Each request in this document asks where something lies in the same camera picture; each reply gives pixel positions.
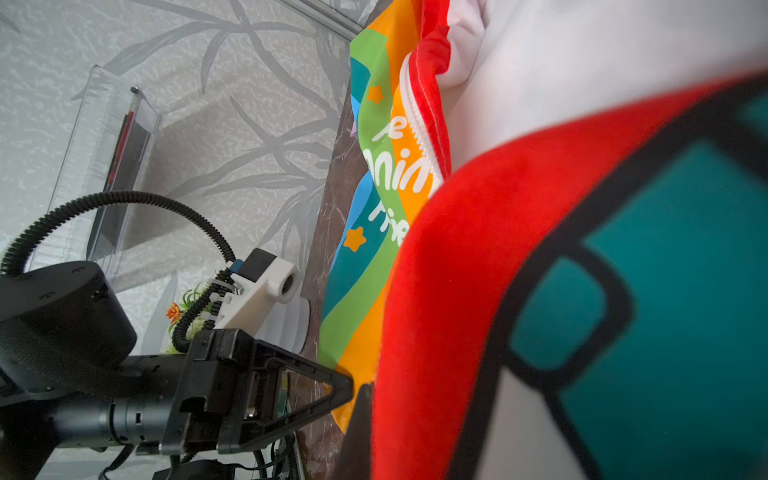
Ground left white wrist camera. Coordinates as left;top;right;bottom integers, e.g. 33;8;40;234
215;248;299;337

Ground clear acrylic wall shelf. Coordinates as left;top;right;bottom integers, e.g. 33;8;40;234
28;65;161;275

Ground colourful rainbow hooded kids jacket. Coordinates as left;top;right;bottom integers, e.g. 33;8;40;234
318;1;767;479

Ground artificial flower bouquet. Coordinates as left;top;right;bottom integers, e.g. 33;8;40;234
165;283;211;354

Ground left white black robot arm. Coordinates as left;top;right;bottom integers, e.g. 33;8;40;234
1;261;354;479

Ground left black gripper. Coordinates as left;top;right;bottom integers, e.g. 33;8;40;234
110;329;354;456

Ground left black corrugated cable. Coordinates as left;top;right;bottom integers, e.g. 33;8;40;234
0;190;238;355

